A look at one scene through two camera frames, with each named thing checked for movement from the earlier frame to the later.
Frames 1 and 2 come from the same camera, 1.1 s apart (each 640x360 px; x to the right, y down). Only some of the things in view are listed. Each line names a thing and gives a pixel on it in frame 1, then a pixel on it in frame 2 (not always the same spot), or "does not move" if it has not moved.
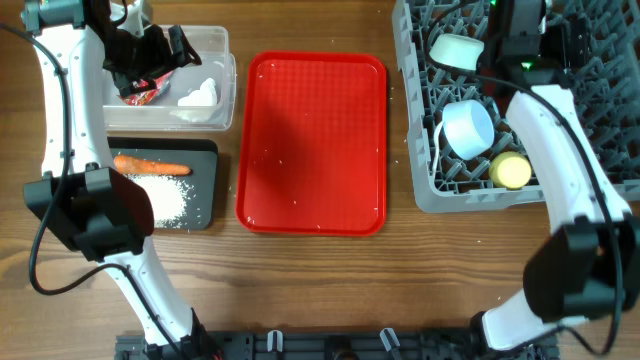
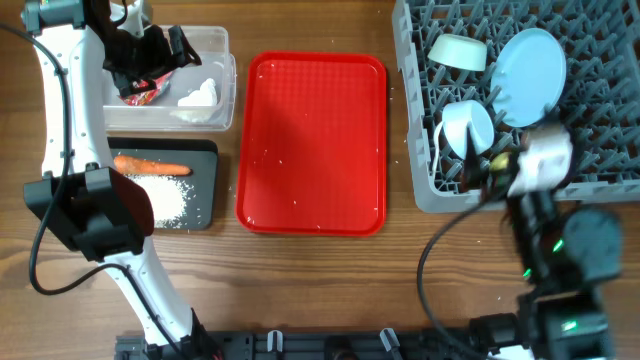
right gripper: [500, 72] -> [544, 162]
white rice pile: [169, 196] does not move
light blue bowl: [469, 127] does not move
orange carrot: [127, 164] does not move
